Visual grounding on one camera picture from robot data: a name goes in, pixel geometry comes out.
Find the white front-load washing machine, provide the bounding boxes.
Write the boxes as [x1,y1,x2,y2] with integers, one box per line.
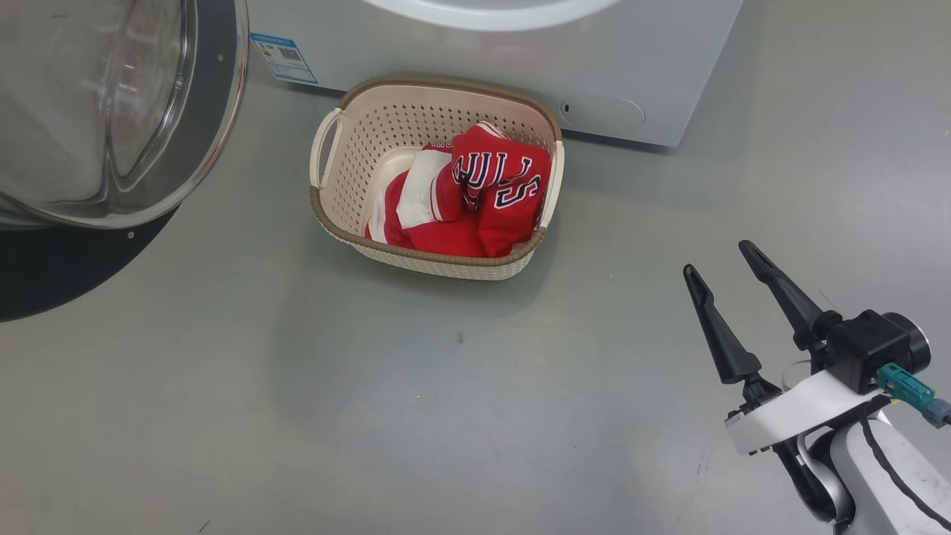
[245,0,744,148]

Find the blue energy label sticker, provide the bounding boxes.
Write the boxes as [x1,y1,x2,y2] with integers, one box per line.
[250,32,319,85]

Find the black-rimmed glass washer door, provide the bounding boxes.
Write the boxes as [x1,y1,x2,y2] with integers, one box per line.
[0,0,250,324]

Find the red and white jersey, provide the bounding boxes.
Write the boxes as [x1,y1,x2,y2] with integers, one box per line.
[364,121,553,259]

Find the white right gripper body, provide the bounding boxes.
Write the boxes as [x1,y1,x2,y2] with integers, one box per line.
[725,369,892,525]

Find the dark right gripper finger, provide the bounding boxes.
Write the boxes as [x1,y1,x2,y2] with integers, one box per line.
[739,240,825,350]
[683,264,763,385]

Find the cream perforated laundry basket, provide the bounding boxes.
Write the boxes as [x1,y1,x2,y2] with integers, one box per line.
[309,77,565,281]

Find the right arm cable teal plug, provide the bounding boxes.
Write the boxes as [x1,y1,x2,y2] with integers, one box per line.
[860,363,951,532]

